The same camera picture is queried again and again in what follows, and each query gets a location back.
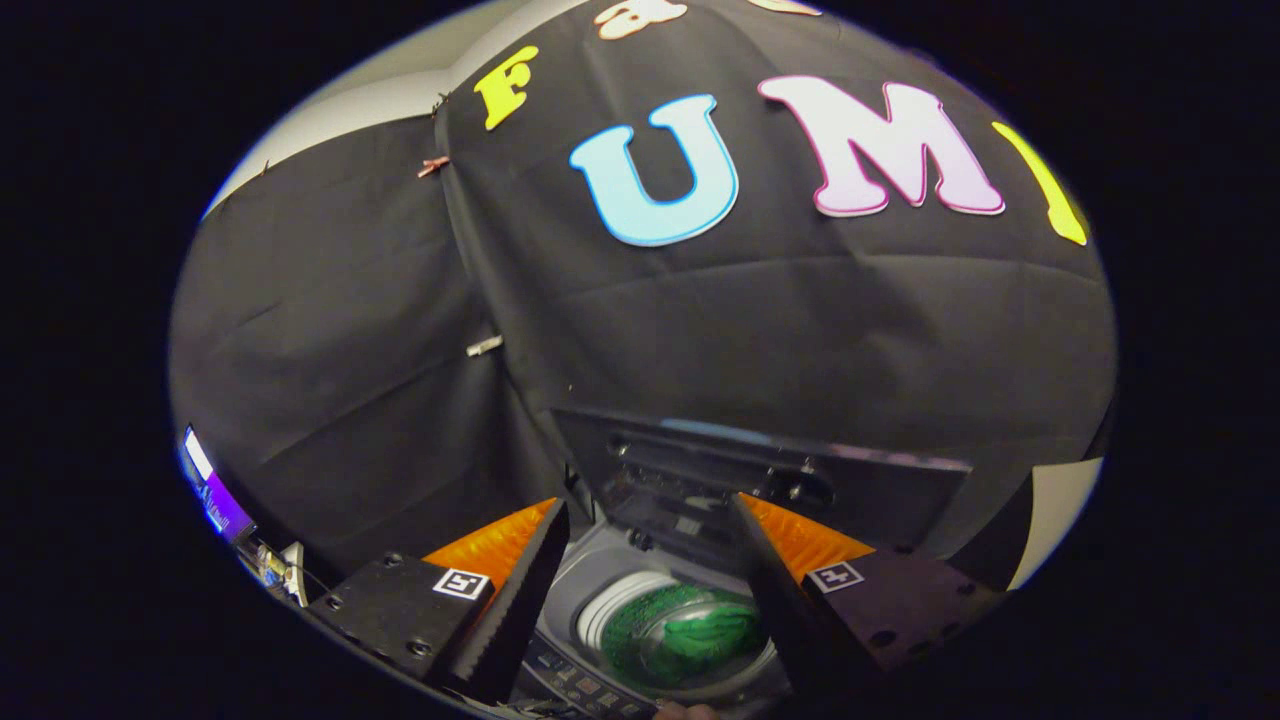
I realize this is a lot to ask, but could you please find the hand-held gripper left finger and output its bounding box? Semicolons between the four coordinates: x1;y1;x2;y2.
308;498;571;706

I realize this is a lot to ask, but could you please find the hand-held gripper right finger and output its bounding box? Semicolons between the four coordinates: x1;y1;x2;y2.
730;492;1006;701

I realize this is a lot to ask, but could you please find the green polo shirt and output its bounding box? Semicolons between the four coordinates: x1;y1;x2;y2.
600;585;771;691

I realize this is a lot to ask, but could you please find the grey washing machine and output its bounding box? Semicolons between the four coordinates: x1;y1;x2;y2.
510;520;801;720

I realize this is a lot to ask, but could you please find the small white object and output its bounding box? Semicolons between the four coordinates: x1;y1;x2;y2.
258;540;311;609

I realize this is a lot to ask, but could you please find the black backdrop cloth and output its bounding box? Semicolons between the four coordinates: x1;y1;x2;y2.
168;0;1116;591

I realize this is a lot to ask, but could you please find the glowing screen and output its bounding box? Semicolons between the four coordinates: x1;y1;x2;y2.
180;425;259;546

